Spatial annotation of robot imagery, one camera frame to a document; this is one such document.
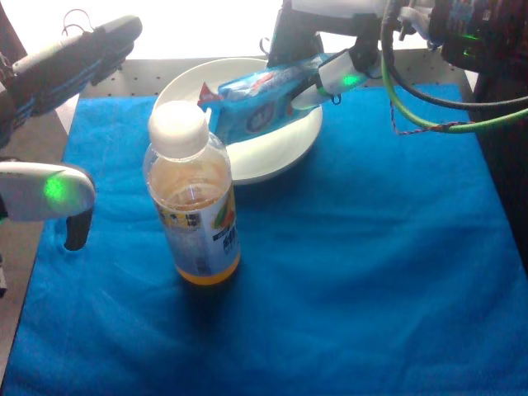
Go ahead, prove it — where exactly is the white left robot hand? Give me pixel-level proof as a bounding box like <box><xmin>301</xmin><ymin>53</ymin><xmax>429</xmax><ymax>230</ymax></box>
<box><xmin>0</xmin><ymin>15</ymin><xmax>144</xmax><ymax>252</ymax></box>

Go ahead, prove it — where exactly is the cream round plate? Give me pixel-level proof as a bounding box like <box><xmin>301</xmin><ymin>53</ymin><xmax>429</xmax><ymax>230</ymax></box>
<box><xmin>151</xmin><ymin>57</ymin><xmax>323</xmax><ymax>186</ymax></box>

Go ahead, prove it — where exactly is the orange drink bottle white cap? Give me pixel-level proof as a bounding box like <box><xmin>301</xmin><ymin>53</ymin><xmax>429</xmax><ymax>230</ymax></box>
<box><xmin>143</xmin><ymin>100</ymin><xmax>243</xmax><ymax>287</ymax></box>

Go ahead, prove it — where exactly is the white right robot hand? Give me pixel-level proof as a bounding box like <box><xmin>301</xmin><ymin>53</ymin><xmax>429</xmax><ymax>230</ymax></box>
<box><xmin>266</xmin><ymin>0</ymin><xmax>389</xmax><ymax>111</ymax></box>

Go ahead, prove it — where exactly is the blue table cloth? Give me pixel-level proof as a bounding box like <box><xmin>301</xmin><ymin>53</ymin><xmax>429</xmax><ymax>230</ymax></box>
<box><xmin>0</xmin><ymin>84</ymin><xmax>528</xmax><ymax>396</ymax></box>

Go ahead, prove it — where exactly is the blue snack packet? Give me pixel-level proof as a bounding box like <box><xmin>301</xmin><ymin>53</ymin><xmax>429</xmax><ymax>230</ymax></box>
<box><xmin>196</xmin><ymin>52</ymin><xmax>337</xmax><ymax>145</ymax></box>

